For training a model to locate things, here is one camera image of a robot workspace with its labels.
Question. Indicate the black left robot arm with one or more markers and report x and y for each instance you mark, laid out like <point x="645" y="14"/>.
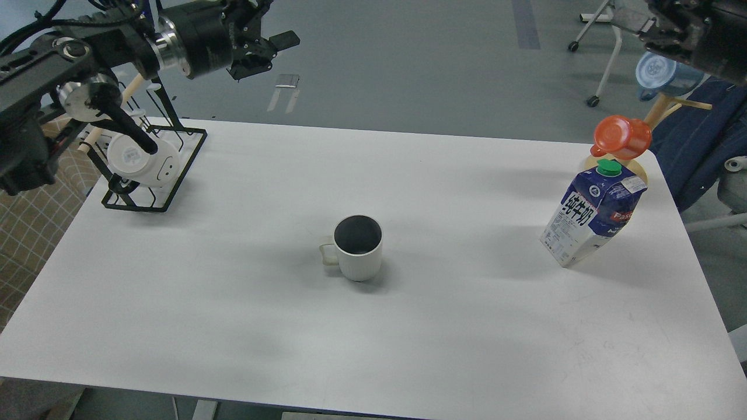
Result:
<point x="57" y="74"/>

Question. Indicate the grey office chair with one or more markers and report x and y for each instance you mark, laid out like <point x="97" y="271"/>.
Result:
<point x="603" y="55"/>

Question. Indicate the white cup on rack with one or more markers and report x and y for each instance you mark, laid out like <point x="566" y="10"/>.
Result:
<point x="128" y="160"/>

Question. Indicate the white ribbed ceramic mug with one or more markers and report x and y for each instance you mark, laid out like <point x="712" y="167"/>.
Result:
<point x="355" y="247"/>

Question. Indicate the blue milk carton green cap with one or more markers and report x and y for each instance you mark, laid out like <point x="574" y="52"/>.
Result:
<point x="598" y="203"/>

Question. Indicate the blue mug on tree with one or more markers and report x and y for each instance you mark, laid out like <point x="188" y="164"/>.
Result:
<point x="659" y="75"/>

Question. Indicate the dark blue denim cloth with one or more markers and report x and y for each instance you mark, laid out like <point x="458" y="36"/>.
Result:
<point x="692" y="145"/>

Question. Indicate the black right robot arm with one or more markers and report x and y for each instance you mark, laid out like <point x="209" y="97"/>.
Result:
<point x="707" y="35"/>

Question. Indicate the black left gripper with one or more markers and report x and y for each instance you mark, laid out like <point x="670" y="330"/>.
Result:
<point x="205" y="36"/>

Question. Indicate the beige checked cloth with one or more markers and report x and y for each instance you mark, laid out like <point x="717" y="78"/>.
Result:
<point x="33" y="223"/>

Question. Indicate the orange mug on tree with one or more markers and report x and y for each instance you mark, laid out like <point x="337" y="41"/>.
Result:
<point x="624" y="138"/>

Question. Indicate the wooden mug tree stand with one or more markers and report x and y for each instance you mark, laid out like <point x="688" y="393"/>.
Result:
<point x="662" y="108"/>

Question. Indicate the wooden rack handle rod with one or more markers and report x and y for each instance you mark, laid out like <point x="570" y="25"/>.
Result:
<point x="90" y="140"/>

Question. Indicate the black wire cup rack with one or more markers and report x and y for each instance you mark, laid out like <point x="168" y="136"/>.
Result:
<point x="126" y="195"/>

